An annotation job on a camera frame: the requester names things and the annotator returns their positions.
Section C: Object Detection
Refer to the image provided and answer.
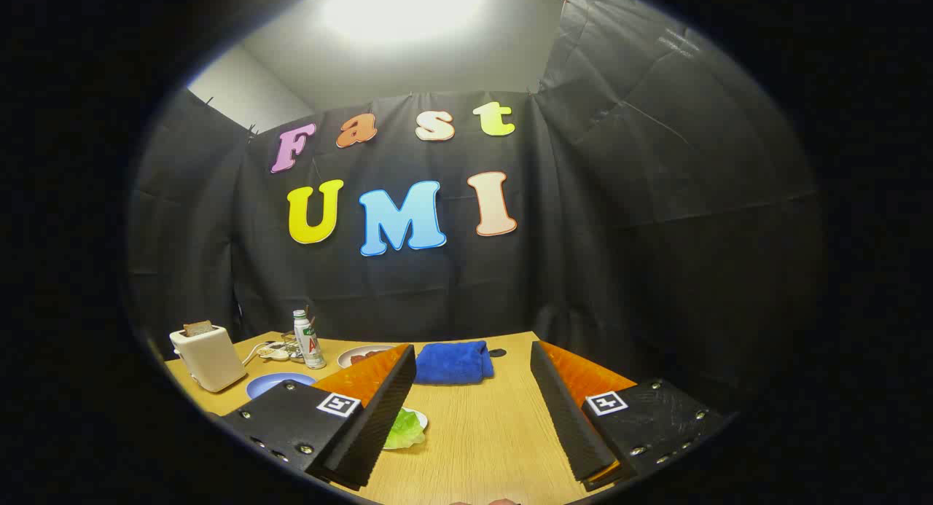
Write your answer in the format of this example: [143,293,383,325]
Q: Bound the green lettuce leaf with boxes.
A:
[384,408,426,450]

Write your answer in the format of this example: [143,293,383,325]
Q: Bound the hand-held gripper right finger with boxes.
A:
[530,340,730,491]

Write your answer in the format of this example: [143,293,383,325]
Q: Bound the blue plate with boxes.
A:
[246,372,316,400]

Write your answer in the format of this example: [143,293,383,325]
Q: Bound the white toaster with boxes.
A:
[169,323,247,394]

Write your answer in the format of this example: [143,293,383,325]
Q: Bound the ceiling light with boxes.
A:
[321,0,489,43]

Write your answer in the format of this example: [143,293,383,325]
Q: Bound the folded blue towel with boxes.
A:
[414,340,495,386]

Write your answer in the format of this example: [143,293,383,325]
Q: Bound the beige oval plate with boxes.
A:
[337,344,398,369]

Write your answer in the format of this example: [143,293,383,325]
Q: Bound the white square plate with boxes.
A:
[394,407,429,451]

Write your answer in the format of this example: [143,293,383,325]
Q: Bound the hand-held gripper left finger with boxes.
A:
[221,343,417,491]

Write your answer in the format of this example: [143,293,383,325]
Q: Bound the white bottle green cap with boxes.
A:
[293,310,327,370]

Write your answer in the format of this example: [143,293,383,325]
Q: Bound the black backdrop cloth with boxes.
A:
[128,0,828,418]

